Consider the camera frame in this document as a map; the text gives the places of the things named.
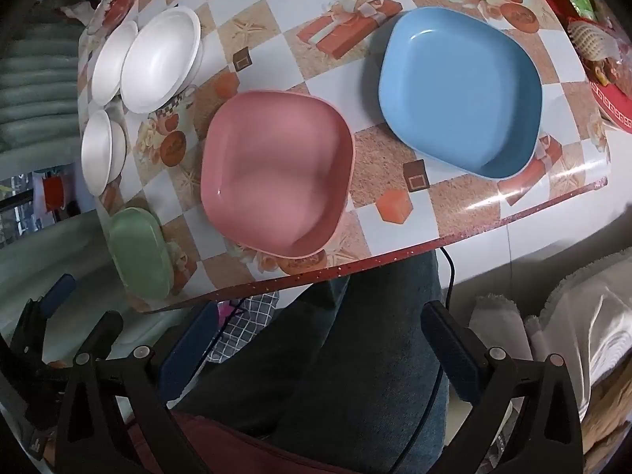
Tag red patterned box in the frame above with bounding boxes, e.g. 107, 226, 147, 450
536, 0, 632, 134

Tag clear glass bowl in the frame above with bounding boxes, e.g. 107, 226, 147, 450
86, 0, 138, 35

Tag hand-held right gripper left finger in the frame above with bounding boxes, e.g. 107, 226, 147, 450
52, 301, 219, 474

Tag pink square plate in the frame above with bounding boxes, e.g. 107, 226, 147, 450
200, 90, 356, 259

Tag small white bowl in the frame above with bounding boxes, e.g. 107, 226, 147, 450
80, 109, 128, 197

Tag white fluffy blanket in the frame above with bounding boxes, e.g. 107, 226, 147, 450
523, 251, 632, 420

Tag cream ribbed brush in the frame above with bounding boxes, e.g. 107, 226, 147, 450
567, 19, 620, 62

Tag person's maroon shirt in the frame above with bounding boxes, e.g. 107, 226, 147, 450
126, 412, 376, 474

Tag green plate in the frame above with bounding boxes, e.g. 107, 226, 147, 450
107, 206, 175, 302

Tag checkered printed tablecloth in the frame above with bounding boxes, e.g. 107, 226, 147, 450
77, 0, 610, 314

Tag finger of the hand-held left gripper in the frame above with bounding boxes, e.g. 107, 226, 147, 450
10, 273, 78, 356
74, 310, 124, 361

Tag person's blue jeans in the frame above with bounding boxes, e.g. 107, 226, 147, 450
170, 249, 450, 474

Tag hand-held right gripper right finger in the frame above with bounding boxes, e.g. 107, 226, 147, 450
422, 301, 586, 474

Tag large white bowl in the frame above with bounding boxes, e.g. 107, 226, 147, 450
120, 6, 204, 114

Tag grey checkered cloth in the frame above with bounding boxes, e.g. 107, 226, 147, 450
210, 292, 281, 363

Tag white plate behind bowl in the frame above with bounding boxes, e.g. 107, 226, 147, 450
90, 20, 139, 108

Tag blue square plate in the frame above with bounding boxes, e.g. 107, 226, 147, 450
378, 6, 544, 181

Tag white folded cloth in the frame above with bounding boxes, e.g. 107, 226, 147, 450
469, 293, 534, 362

